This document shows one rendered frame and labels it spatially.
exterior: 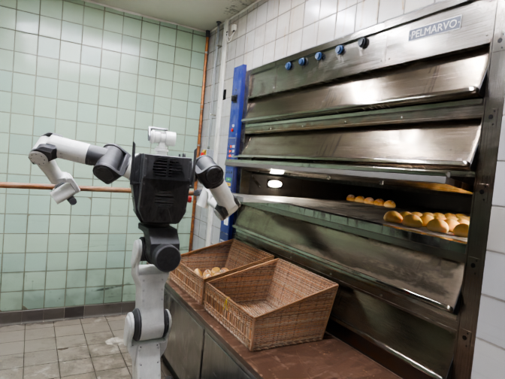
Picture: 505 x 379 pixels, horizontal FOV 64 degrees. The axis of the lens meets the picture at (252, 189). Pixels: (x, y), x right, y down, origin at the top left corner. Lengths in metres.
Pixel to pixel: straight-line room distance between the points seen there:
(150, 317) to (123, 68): 2.33
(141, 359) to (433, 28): 1.88
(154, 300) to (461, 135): 1.45
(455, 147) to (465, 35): 0.42
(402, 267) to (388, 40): 1.01
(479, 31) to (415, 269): 0.93
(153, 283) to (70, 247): 1.81
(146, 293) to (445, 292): 1.24
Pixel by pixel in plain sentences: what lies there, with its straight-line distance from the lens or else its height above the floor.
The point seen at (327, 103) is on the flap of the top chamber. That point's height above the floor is 1.76.
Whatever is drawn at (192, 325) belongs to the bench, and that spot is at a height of 0.48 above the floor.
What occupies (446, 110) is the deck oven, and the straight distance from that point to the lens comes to 1.74.
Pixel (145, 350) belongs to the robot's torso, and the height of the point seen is 0.51.
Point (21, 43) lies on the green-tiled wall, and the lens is 3.66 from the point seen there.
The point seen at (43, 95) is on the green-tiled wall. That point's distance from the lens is 3.60.
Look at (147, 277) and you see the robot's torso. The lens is 1.93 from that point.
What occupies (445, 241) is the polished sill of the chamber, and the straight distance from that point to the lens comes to 1.69.
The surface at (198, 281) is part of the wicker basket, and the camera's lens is 2.42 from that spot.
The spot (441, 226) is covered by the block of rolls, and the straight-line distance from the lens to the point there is 1.90.
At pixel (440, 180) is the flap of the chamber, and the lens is 1.52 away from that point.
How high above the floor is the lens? 1.38
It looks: 3 degrees down
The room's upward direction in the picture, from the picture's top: 5 degrees clockwise
